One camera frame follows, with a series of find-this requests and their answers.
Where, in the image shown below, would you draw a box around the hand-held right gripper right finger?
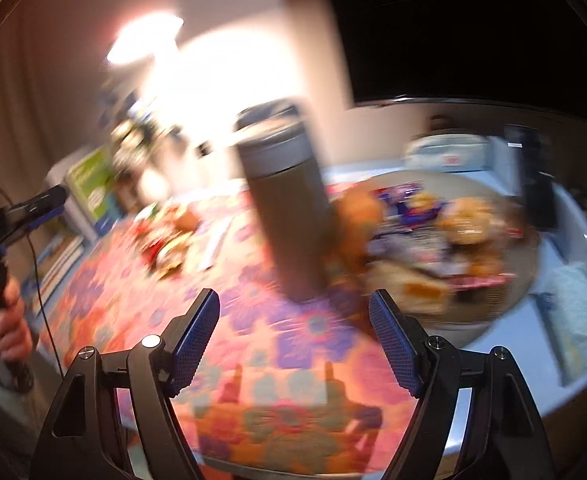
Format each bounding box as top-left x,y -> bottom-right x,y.
368,289 -> 557,480

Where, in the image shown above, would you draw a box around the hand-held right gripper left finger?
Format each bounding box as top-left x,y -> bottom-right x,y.
37,287 -> 221,480

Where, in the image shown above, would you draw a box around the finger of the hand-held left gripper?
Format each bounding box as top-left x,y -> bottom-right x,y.
8,185 -> 69,231

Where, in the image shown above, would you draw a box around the tan toast packet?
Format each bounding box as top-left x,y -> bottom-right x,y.
373,267 -> 454,316

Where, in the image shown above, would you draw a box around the purple patterned snack packet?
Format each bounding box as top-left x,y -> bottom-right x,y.
368,227 -> 449,276

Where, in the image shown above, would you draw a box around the red biscuit packet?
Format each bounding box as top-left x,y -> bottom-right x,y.
138,220 -> 194,281

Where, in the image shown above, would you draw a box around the blue cracker packet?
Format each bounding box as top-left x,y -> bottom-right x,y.
378,182 -> 449,231

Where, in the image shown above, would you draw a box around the clear packet red striped edge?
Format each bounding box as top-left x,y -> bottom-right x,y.
438,195 -> 517,281

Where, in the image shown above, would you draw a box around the woven round snack tray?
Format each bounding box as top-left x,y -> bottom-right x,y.
323,170 -> 544,331

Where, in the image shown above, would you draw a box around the person's left hand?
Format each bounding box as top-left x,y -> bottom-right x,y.
0,280 -> 39,361

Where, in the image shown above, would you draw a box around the floral tablecloth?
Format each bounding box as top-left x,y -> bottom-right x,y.
38,185 -> 424,466

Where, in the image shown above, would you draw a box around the pale blue artificial flowers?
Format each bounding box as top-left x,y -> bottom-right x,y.
98,85 -> 179,166

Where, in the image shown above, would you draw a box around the grey thermos cup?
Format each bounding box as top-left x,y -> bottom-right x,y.
234,102 -> 334,303

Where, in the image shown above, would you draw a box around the pale blue towel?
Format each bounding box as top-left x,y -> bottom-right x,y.
536,260 -> 587,386

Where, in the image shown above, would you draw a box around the white desk lamp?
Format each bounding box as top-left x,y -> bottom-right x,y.
106,10 -> 214,158

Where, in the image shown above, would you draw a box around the dotted pale blue pencil case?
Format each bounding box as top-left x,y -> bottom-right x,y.
406,132 -> 494,173

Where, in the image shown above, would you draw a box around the black phone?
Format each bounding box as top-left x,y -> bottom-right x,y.
503,125 -> 559,231

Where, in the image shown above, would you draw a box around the black monitor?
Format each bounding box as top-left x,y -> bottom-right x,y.
318,0 -> 587,121

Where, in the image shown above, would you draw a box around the black cable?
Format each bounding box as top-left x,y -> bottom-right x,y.
23,230 -> 66,381

